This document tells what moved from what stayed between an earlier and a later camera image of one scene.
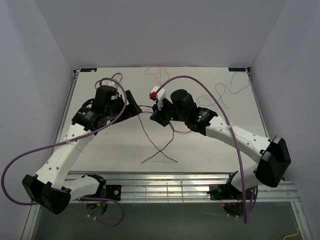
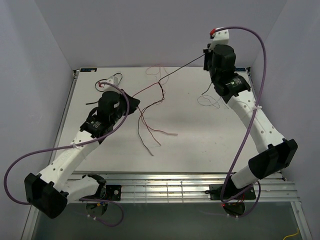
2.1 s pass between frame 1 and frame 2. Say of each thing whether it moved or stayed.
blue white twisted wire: moved
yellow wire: stayed
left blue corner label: stayed
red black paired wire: moved
